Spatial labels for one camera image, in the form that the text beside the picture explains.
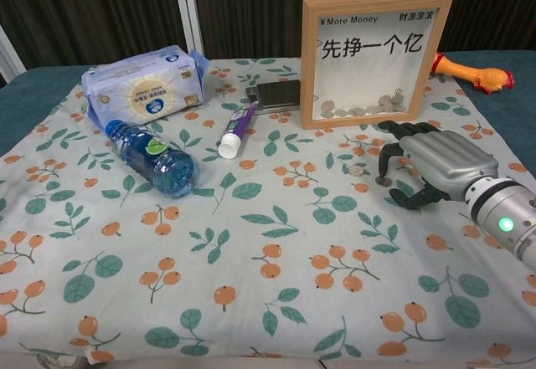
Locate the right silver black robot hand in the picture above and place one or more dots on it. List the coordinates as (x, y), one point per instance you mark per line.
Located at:
(444, 160)

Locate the small silver coin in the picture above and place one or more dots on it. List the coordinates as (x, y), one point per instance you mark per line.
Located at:
(356, 171)

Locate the black rectangular device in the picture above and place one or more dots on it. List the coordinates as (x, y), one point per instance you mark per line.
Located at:
(278, 93)

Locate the yellow rubber chicken toy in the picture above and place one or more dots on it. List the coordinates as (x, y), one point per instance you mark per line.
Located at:
(481, 75)

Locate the floral orange-fruit tablecloth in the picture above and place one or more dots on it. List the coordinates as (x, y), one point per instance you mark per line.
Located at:
(268, 260)

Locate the purple toothpaste tube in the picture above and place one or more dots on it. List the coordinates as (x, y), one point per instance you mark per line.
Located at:
(236, 128)

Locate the blue plastic water bottle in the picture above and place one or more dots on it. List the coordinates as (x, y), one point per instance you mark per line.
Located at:
(151, 155)

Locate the pale blue tissue pack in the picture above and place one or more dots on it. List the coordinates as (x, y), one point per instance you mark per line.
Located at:
(142, 88)

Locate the teal table cover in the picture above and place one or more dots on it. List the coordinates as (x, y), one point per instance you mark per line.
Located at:
(25, 88)

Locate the wooden frame money box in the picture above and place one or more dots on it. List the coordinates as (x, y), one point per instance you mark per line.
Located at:
(368, 80)

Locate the white partition post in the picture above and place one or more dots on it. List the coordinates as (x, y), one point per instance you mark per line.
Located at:
(188, 9)
(10, 51)

